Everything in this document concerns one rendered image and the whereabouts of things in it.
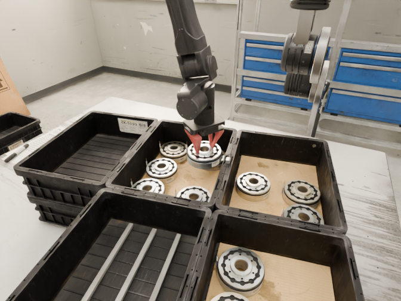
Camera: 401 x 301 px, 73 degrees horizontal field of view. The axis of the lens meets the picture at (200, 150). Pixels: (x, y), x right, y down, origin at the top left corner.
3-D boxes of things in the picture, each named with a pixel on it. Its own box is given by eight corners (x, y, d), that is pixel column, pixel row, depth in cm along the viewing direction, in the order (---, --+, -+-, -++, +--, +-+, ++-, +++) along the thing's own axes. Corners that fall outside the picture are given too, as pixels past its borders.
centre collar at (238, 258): (232, 254, 62) (232, 252, 62) (253, 260, 61) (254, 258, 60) (227, 273, 58) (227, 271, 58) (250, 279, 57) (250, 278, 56)
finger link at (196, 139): (217, 153, 79) (218, 125, 73) (196, 160, 76) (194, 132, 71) (205, 142, 84) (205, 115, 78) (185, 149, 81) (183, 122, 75)
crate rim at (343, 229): (237, 134, 98) (238, 128, 97) (325, 146, 91) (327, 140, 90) (213, 214, 66) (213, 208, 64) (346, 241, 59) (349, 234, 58)
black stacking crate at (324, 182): (236, 156, 103) (238, 130, 97) (318, 168, 97) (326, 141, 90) (213, 239, 71) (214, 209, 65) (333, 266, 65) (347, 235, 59)
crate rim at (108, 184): (160, 124, 104) (160, 118, 103) (237, 134, 98) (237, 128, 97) (104, 193, 72) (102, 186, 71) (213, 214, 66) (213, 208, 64)
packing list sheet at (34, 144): (57, 125, 146) (57, 125, 146) (90, 134, 138) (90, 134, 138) (-3, 157, 121) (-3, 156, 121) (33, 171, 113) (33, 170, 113)
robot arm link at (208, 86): (218, 78, 69) (197, 75, 71) (207, 88, 64) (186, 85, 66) (217, 103, 73) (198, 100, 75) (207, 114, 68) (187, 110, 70)
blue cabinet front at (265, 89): (240, 97, 276) (245, 39, 245) (314, 109, 251) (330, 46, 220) (239, 98, 274) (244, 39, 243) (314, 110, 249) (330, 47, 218)
